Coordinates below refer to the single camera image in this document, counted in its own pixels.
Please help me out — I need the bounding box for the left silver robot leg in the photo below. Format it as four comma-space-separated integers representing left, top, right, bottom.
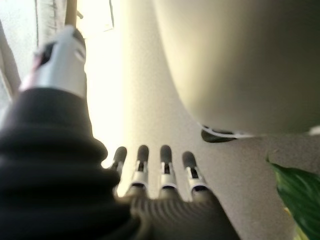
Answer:
153, 0, 320, 137

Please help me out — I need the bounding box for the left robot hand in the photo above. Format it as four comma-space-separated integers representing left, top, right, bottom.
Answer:
0, 24, 241, 240

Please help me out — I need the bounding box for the green leafy plant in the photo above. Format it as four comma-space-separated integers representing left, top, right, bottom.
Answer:
266, 152, 320, 240

